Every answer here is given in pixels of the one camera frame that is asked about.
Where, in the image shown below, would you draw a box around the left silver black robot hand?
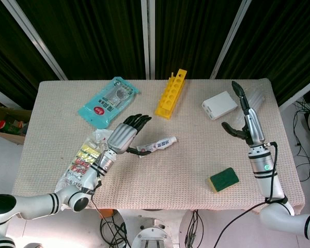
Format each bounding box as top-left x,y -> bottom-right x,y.
107,113 -> 153,158

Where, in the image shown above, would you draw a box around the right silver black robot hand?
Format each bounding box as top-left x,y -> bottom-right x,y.
221,80 -> 266,148

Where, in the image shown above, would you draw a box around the white toothpaste tube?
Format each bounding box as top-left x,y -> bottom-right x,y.
136,136 -> 178,156

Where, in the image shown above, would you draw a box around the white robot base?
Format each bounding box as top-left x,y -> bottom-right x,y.
130,210 -> 177,248

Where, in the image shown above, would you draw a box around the yellow test tube rack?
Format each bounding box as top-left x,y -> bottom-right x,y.
154,68 -> 188,119

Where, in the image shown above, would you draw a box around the clear plastic straws bundle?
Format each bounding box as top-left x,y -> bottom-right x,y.
234,82 -> 266,130

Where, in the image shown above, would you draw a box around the teal plastic product package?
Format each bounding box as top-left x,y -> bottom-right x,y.
77,76 -> 140,129

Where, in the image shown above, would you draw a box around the white rectangular box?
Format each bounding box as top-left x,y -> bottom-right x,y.
201,90 -> 238,121

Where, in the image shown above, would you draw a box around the clear bag with yellow red print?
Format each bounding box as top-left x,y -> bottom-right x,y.
54,129 -> 114,194

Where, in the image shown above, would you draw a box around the green and yellow sponge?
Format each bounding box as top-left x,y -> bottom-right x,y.
209,167 -> 240,194

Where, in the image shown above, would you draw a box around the beige waffle tablecloth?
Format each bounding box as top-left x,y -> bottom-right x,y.
9,78 -> 305,215

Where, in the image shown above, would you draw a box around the small orange block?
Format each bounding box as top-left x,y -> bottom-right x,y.
100,208 -> 115,220

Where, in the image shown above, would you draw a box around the dark green curtain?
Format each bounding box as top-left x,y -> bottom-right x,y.
0,0 -> 310,111

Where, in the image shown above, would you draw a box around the brown cardboard box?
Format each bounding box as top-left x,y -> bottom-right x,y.
0,97 -> 33,145

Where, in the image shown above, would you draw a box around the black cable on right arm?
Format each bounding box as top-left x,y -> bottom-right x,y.
213,141 -> 287,248

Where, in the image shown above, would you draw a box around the black cables beside shoe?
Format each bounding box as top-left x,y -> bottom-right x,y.
291,97 -> 310,183

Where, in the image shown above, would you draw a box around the white slanted frame post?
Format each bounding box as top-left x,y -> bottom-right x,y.
209,0 -> 252,80
0,0 -> 68,81

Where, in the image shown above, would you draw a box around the black floor cable tangle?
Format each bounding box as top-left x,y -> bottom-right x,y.
100,209 -> 132,248

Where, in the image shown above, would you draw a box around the white vertical frame post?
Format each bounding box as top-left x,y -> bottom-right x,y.
141,0 -> 156,80

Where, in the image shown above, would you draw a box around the black hanging cable bundle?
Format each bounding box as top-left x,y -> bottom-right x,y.
183,209 -> 205,248

